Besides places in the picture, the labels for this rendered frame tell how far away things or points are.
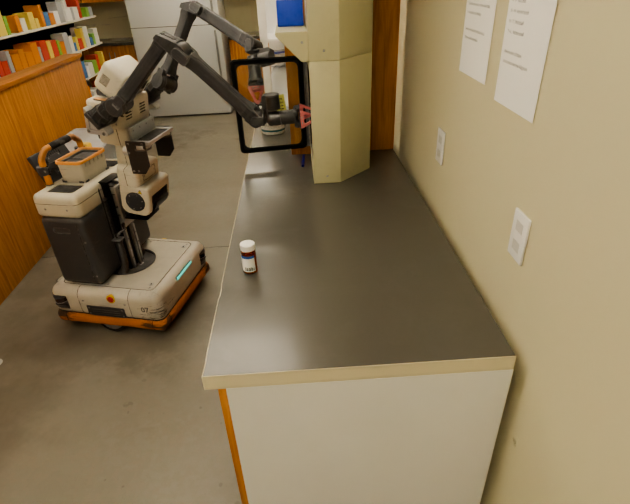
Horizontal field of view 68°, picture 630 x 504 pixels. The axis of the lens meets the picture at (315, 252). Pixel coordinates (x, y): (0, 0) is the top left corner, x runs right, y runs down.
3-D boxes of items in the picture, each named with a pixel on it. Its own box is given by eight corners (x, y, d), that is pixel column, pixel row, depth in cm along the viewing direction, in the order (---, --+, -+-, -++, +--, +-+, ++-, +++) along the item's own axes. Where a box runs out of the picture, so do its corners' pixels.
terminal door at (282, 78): (307, 147, 215) (302, 54, 194) (241, 153, 212) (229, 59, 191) (307, 147, 216) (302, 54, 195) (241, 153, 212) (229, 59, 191)
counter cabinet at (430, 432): (369, 248, 327) (372, 120, 281) (463, 568, 152) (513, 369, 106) (274, 254, 326) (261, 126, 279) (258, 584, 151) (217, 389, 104)
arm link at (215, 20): (203, 19, 225) (186, 10, 216) (208, 7, 223) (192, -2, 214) (262, 58, 209) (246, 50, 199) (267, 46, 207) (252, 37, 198)
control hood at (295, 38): (305, 49, 195) (304, 22, 189) (308, 62, 167) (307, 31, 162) (278, 50, 194) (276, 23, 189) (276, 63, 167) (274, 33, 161)
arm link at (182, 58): (178, 49, 187) (167, 55, 178) (185, 38, 184) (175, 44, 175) (261, 123, 199) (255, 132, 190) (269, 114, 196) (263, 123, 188)
